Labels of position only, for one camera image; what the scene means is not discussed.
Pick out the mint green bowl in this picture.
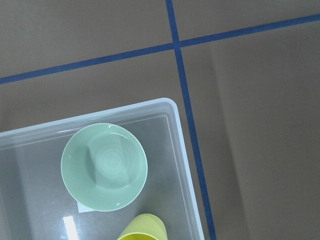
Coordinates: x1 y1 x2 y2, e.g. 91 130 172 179
60 123 148 212

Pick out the yellow plastic cup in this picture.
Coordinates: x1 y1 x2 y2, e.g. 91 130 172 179
117 213 168 240

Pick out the translucent plastic storage box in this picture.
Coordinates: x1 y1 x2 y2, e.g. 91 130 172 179
0 98 204 240

